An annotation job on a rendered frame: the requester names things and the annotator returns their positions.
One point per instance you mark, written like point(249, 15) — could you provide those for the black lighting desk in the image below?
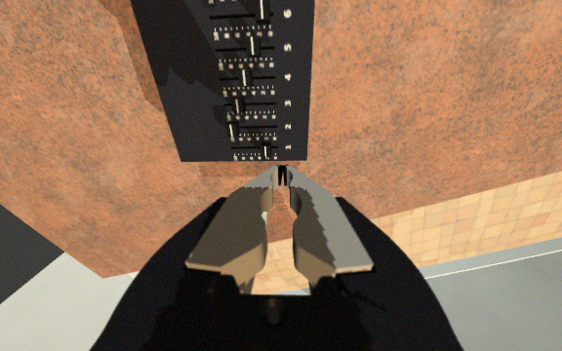
point(205, 57)

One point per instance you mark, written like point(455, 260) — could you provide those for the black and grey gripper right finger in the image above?
point(332, 238)

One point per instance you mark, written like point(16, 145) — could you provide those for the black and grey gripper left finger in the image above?
point(229, 237)

